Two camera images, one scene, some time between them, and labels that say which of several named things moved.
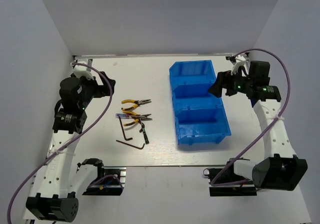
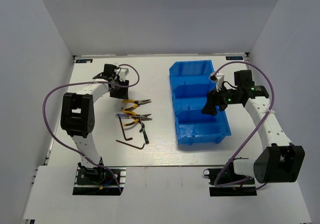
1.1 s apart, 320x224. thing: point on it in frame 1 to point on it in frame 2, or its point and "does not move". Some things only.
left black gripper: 102,90 to 124,93
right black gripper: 226,78 to 209,107
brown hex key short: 127,139 does not move
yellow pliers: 140,117 does not move
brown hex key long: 129,145 does not move
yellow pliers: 136,103 does not move
